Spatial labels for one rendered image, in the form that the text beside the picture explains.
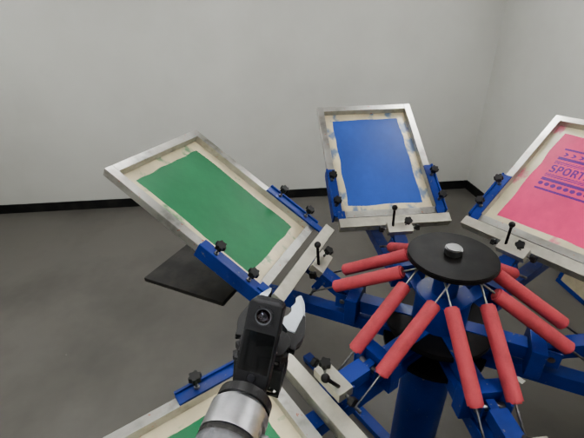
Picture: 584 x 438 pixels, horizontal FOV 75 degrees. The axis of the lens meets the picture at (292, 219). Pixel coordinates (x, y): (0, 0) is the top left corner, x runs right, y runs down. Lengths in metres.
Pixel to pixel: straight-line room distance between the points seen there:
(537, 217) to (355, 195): 0.88
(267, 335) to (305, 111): 4.09
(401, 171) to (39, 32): 3.78
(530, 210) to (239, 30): 3.23
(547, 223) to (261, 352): 1.82
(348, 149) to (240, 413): 1.96
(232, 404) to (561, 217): 1.91
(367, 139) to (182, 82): 2.59
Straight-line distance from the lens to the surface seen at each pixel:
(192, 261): 2.07
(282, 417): 1.37
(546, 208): 2.22
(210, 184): 1.83
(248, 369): 0.53
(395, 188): 2.21
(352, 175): 2.19
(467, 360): 1.37
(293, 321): 0.60
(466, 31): 4.92
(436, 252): 1.47
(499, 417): 1.40
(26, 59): 4.92
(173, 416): 1.42
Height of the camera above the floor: 2.10
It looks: 29 degrees down
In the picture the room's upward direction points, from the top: 1 degrees counter-clockwise
